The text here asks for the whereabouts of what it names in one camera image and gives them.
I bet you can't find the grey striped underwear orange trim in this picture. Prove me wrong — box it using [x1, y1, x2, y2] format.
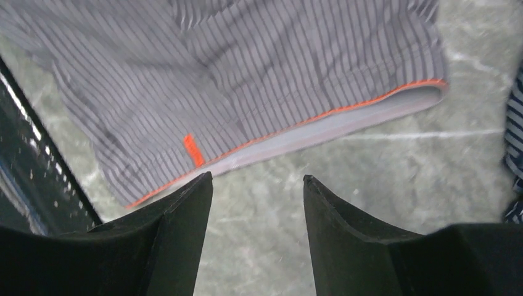
[1, 1, 447, 207]

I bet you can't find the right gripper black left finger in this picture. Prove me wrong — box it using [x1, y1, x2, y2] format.
[1, 172, 213, 295]

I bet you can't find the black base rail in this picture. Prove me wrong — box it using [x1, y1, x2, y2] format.
[1, 62, 102, 236]

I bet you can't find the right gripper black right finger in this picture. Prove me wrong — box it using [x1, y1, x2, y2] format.
[303, 175, 522, 295]

